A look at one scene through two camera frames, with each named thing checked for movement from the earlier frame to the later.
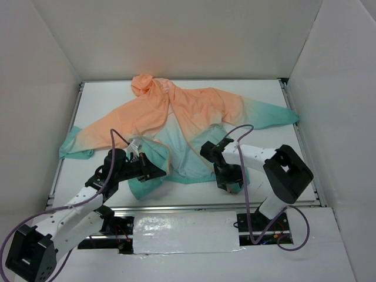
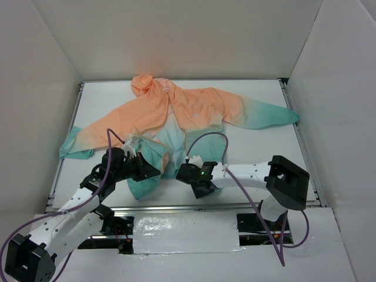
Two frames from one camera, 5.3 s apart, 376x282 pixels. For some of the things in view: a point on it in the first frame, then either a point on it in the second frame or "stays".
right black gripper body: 228,182 -> 184,174
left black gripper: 144,167 stays
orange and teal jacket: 171,124 stays
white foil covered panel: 185,232 stays
